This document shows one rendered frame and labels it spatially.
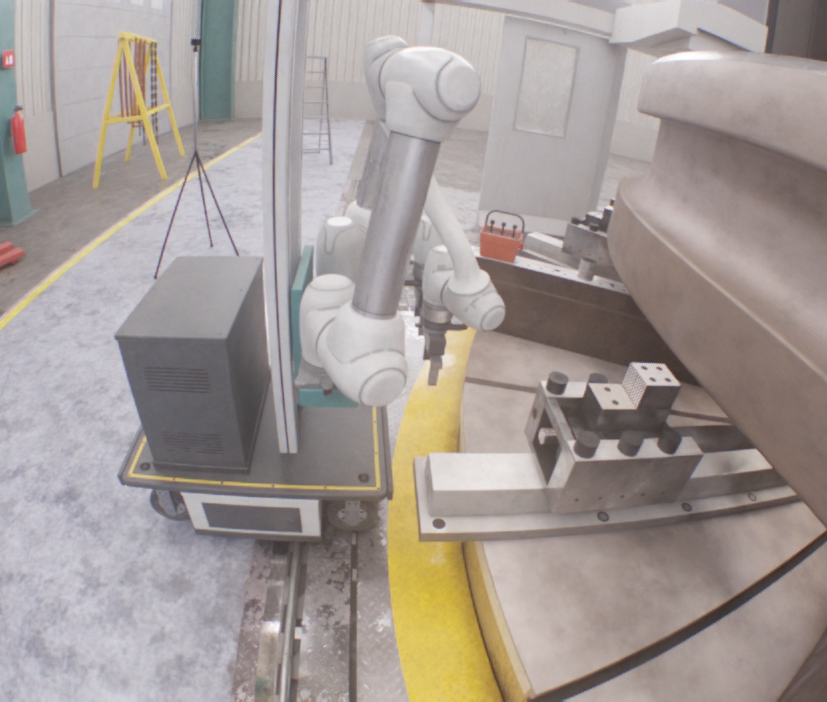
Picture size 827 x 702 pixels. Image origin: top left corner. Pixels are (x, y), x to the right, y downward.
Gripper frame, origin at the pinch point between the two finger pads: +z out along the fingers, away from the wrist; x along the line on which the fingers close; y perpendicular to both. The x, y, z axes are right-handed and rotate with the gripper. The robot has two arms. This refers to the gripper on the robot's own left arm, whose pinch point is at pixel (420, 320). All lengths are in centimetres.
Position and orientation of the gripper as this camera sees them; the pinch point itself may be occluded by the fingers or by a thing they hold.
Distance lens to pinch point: 168.6
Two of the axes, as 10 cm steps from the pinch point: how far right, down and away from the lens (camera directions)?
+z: -0.9, 8.4, 5.4
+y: 9.9, 0.3, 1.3
